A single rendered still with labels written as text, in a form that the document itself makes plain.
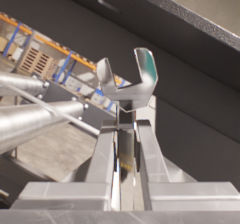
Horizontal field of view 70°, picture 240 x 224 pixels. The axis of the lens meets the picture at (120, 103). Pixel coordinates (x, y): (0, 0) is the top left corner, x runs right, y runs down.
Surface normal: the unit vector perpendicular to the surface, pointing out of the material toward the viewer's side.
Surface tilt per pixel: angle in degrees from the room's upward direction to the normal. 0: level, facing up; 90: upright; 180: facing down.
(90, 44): 90
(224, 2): 90
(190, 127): 90
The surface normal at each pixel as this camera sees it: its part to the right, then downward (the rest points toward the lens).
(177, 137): -0.03, 0.04
